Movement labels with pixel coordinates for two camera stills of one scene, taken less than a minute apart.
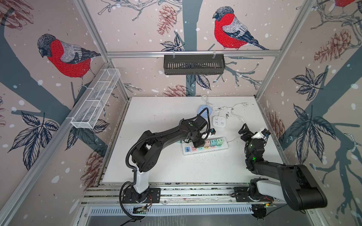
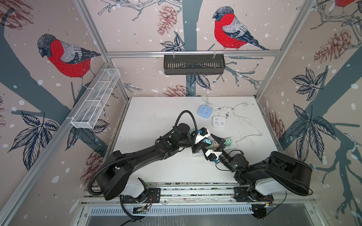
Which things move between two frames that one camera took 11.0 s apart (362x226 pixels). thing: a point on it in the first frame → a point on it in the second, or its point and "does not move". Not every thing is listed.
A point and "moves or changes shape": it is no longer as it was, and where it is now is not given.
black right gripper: (247, 131) → (220, 141)
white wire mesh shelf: (86, 115) does not move
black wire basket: (194, 64) does not move
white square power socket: (219, 121) does not move
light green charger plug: (219, 141) moves or changes shape
